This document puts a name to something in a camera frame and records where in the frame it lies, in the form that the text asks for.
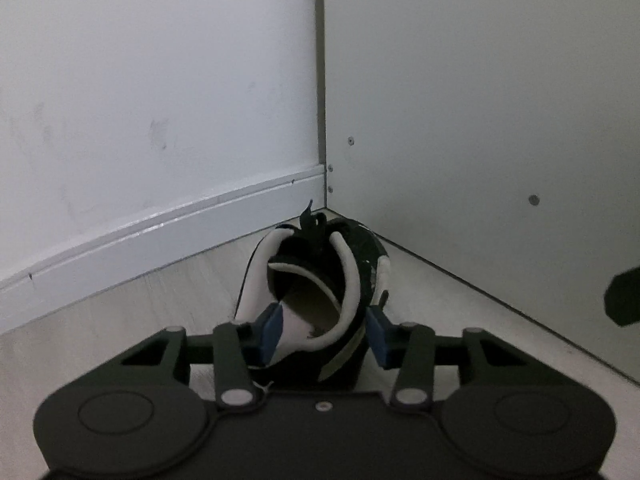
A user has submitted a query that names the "long white baseboard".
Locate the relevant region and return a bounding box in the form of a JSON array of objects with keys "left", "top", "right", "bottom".
[{"left": 0, "top": 162, "right": 329, "bottom": 337}]

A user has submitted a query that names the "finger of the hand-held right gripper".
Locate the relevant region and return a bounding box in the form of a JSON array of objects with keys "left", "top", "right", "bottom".
[{"left": 602, "top": 268, "right": 640, "bottom": 329}]

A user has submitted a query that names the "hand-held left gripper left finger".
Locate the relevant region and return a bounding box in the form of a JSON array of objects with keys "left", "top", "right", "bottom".
[{"left": 121, "top": 303, "right": 285, "bottom": 410}]

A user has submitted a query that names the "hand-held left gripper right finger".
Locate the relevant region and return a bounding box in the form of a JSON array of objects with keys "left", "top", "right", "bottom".
[{"left": 366, "top": 305, "right": 532, "bottom": 410}]

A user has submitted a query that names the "black sneaker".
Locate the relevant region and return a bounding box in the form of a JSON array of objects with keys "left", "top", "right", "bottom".
[{"left": 234, "top": 199, "right": 392, "bottom": 389}]

